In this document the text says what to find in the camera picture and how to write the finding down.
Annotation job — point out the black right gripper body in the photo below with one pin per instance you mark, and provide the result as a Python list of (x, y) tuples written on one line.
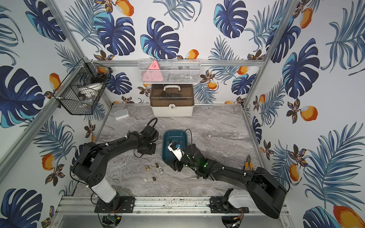
[(184, 162)]

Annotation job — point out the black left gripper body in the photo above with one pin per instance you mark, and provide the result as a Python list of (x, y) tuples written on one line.
[(148, 147)]

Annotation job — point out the teal plastic storage box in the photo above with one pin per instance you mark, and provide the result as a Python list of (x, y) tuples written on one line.
[(173, 136)]

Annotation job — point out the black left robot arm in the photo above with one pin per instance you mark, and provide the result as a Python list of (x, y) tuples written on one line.
[(81, 167)]

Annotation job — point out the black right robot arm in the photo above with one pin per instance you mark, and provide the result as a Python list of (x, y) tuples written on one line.
[(264, 189)]

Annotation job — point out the small white box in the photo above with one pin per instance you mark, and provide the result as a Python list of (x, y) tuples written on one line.
[(121, 114)]

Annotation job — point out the brown lid white toolbox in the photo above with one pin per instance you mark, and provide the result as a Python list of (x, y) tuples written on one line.
[(169, 100)]

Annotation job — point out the pink triangle sign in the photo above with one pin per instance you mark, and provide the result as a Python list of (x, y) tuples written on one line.
[(153, 74)]

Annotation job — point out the white bowl in basket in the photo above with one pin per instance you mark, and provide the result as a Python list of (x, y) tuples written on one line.
[(92, 89)]

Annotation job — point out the yellow handled pliers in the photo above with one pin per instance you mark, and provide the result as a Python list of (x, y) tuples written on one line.
[(248, 164)]

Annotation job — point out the black wire basket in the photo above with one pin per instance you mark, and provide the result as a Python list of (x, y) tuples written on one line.
[(82, 74)]

